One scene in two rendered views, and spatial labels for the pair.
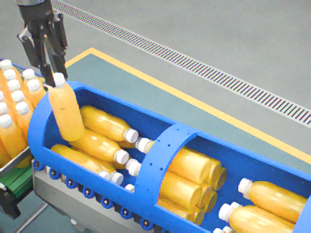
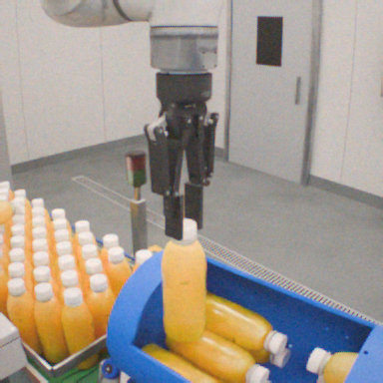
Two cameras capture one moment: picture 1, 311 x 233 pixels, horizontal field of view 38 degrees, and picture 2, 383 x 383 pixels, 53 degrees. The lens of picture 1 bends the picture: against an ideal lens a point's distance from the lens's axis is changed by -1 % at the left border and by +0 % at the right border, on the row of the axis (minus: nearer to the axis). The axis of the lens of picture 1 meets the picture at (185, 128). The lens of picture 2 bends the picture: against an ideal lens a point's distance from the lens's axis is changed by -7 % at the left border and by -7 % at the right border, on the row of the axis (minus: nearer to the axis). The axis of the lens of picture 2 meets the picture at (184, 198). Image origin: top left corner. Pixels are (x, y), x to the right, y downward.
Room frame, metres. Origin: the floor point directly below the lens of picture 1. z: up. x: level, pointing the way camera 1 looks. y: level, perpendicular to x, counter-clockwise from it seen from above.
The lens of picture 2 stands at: (0.43, 0.29, 1.62)
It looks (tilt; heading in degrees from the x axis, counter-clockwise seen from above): 23 degrees down; 5
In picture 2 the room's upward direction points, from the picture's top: straight up
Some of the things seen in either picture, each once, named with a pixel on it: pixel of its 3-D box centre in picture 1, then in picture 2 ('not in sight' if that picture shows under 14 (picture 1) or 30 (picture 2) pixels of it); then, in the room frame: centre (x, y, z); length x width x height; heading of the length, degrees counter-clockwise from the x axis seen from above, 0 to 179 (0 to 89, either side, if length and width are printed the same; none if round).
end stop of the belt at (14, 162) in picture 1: (44, 136); (121, 330); (1.15, 0.50, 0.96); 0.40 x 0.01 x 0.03; 144
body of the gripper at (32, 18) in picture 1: (38, 16); (184, 105); (0.97, 0.33, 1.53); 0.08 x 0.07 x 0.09; 144
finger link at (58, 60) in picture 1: (60, 66); (193, 205); (0.99, 0.32, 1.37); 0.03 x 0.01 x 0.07; 54
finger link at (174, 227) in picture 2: (48, 74); (174, 215); (0.95, 0.35, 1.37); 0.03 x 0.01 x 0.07; 54
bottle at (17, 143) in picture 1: (14, 142); (79, 330); (1.10, 0.58, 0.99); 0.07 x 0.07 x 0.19
